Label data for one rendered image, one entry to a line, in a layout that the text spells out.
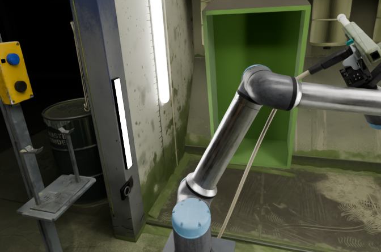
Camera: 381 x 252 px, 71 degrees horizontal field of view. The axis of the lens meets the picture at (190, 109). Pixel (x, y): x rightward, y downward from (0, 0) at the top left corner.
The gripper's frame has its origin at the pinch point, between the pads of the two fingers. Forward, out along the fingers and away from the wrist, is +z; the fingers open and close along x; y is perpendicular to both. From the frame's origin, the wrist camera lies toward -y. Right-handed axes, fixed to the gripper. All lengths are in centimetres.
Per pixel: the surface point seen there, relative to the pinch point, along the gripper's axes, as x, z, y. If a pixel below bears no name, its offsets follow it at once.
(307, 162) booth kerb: 122, -157, 70
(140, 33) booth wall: 78, 46, 108
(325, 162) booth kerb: 122, -164, 54
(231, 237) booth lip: 15, -107, 118
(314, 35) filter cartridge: 175, -56, 11
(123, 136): 21, 2, 133
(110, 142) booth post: 18, 4, 143
